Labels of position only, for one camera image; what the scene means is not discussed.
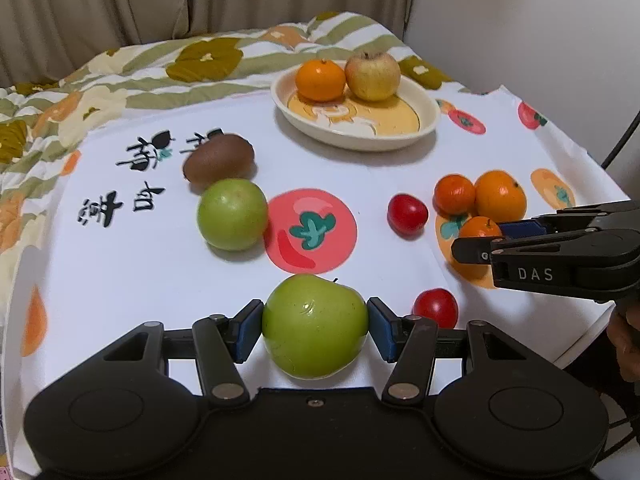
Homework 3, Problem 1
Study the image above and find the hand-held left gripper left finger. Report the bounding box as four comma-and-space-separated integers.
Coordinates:
102, 300, 264, 408

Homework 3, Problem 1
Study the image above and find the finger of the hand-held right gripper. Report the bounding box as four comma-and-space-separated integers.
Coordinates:
500, 200, 640, 238
451, 229, 640, 264

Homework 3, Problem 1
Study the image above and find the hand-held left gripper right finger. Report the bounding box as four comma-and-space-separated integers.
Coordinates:
367, 297, 523, 403

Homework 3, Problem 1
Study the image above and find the large orange mandarin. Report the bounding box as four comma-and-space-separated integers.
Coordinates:
474, 170, 528, 222

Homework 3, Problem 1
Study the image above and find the red cherry tomato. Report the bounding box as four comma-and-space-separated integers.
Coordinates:
413, 288, 459, 329
387, 194, 429, 235

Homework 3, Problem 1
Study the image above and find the small dark orange mandarin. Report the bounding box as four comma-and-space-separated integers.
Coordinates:
433, 174, 477, 216

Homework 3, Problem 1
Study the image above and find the large green apple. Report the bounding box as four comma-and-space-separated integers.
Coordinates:
261, 274, 370, 380

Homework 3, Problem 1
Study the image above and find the small green apple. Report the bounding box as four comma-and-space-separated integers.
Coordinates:
196, 178, 269, 252

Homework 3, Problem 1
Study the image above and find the cream printed bowl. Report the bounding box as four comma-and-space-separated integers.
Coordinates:
270, 62, 441, 153

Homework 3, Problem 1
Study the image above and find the brown kiwi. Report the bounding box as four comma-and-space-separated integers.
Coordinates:
182, 133, 256, 185

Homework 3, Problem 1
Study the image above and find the person's right hand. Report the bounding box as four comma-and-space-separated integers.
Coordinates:
607, 305, 640, 383

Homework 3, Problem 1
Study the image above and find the white fruit printed cloth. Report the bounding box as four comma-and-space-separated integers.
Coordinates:
0, 80, 632, 476

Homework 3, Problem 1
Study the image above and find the yellow red apple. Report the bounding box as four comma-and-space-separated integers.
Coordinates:
345, 51, 402, 102

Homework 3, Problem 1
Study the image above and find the beige curtain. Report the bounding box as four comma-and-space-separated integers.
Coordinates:
0, 0, 418, 88

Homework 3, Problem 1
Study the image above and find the black cable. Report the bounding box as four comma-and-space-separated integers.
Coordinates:
601, 110, 640, 171

